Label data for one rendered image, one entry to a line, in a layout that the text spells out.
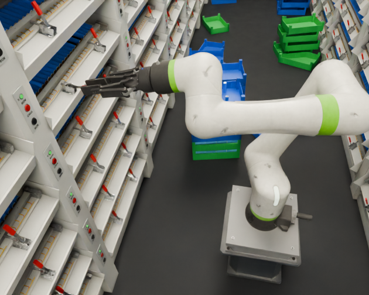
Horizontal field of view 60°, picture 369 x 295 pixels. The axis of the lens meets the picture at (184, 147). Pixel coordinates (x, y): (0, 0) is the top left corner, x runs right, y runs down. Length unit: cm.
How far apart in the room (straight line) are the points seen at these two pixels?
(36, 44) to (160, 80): 34
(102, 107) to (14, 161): 51
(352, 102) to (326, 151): 128
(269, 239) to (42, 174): 87
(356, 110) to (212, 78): 39
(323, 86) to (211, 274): 101
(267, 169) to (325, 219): 75
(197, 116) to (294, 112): 26
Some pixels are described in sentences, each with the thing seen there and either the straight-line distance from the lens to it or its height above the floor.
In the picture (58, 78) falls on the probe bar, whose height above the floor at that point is 98.
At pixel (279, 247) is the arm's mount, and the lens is 134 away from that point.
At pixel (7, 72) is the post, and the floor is 115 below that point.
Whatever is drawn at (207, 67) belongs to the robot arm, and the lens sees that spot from 85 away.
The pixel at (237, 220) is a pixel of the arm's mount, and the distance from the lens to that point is 136.
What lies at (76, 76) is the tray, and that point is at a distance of 115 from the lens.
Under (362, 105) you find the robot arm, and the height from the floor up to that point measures 96.
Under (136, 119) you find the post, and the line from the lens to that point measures 166.
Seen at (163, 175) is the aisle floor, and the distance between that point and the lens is 198.
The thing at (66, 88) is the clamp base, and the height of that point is 96.
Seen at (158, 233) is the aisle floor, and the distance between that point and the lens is 175.
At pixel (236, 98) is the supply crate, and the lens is 187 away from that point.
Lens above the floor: 150
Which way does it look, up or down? 45 degrees down
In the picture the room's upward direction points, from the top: 4 degrees counter-clockwise
